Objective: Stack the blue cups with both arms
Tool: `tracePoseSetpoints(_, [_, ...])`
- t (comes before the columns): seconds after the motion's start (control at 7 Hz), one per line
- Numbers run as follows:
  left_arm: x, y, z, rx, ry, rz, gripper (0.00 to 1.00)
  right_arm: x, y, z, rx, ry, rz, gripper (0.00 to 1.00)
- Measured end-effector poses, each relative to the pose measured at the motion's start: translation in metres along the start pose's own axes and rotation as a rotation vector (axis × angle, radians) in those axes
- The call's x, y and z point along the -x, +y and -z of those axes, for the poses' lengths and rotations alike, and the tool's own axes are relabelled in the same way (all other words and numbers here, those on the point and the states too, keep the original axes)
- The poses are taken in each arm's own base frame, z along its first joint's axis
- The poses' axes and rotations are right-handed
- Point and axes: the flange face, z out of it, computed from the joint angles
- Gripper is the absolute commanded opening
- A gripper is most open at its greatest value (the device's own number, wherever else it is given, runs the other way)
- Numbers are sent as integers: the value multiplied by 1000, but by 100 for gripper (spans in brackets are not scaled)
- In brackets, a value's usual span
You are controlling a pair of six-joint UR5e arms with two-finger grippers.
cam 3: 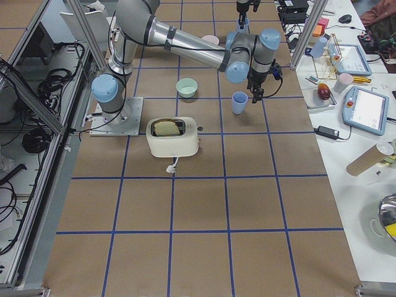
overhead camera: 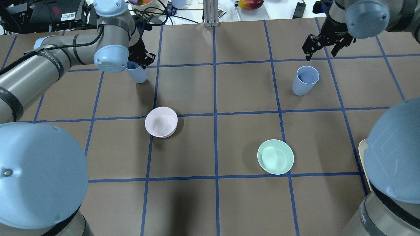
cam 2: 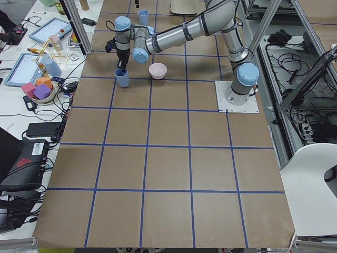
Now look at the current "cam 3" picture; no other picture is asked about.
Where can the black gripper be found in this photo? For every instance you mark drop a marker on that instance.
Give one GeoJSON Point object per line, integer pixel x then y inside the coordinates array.
{"type": "Point", "coordinates": [256, 78]}
{"type": "Point", "coordinates": [242, 5]}

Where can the blue cup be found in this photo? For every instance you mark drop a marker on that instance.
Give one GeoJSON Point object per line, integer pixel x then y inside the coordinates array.
{"type": "Point", "coordinates": [245, 28]}
{"type": "Point", "coordinates": [239, 102]}
{"type": "Point", "coordinates": [319, 47]}

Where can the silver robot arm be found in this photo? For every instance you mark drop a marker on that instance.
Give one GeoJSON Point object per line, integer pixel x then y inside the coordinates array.
{"type": "Point", "coordinates": [246, 57]}

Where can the pink bowl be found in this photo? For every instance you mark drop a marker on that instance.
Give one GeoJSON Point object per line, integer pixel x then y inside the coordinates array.
{"type": "Point", "coordinates": [212, 39]}

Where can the grey tray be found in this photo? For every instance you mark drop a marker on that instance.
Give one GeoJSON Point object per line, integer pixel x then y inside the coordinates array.
{"type": "Point", "coordinates": [314, 103]}

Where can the red apple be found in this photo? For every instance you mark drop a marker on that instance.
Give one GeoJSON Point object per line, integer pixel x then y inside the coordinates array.
{"type": "Point", "coordinates": [323, 91]}

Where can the blue cup on rack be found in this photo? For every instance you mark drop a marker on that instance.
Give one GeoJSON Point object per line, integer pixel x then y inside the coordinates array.
{"type": "Point", "coordinates": [319, 47]}

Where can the mint green bowl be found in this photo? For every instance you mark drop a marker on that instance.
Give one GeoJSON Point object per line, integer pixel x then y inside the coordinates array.
{"type": "Point", "coordinates": [186, 87]}

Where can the black power adapter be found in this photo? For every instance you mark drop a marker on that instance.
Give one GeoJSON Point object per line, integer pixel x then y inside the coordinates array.
{"type": "Point", "coordinates": [327, 132]}

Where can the white cup on side table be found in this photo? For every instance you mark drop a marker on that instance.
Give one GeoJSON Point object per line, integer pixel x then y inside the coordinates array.
{"type": "Point", "coordinates": [343, 81]}

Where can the cream white toaster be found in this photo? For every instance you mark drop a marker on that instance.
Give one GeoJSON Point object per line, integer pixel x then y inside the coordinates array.
{"type": "Point", "coordinates": [184, 145]}

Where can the far teach pendant tablet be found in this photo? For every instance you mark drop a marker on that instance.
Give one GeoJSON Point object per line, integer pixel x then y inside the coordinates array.
{"type": "Point", "coordinates": [348, 59]}

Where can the teach pendant tablet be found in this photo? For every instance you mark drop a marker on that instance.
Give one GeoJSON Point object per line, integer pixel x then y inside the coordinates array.
{"type": "Point", "coordinates": [348, 59]}
{"type": "Point", "coordinates": [365, 110]}

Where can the slice of toast bread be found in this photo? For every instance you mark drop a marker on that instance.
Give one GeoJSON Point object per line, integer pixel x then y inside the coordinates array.
{"type": "Point", "coordinates": [166, 128]}

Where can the black computer mouse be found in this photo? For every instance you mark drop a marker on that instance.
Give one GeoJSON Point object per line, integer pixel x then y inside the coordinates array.
{"type": "Point", "coordinates": [345, 19]}

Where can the near teach pendant tablet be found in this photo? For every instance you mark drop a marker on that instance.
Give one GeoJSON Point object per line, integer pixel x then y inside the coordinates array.
{"type": "Point", "coordinates": [365, 110]}

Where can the cardboard tube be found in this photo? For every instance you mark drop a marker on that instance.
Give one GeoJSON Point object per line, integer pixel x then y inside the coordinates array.
{"type": "Point", "coordinates": [369, 158]}

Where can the metal mixing bowl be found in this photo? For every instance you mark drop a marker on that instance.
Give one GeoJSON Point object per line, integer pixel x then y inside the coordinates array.
{"type": "Point", "coordinates": [383, 225]}

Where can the gold wire rack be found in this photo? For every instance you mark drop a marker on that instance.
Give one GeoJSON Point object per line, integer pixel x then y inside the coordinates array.
{"type": "Point", "coordinates": [326, 66]}

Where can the aluminium frame post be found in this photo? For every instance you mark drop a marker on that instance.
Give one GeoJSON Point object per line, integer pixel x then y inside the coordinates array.
{"type": "Point", "coordinates": [314, 15]}

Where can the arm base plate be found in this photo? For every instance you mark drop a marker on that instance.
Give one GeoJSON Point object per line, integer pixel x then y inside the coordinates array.
{"type": "Point", "coordinates": [126, 124]}

